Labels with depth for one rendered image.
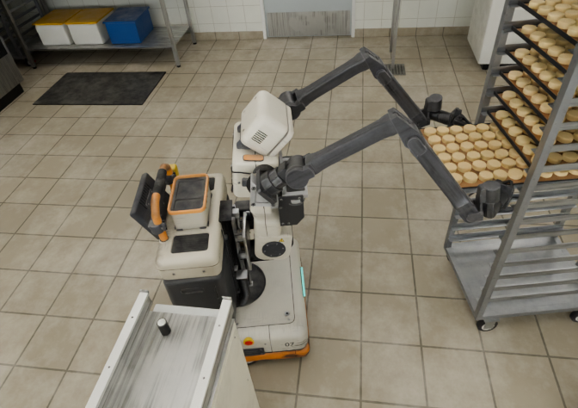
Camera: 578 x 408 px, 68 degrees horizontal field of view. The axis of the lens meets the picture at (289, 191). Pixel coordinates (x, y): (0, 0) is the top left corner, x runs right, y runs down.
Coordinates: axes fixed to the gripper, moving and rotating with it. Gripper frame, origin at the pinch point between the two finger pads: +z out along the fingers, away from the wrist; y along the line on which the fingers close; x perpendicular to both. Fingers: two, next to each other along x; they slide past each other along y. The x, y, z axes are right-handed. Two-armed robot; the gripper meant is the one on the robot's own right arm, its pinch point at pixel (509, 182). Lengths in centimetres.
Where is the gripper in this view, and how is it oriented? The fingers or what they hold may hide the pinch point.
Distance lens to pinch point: 178.9
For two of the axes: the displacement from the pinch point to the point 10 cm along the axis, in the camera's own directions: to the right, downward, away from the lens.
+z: 6.7, -5.3, 5.2
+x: -7.4, -4.0, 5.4
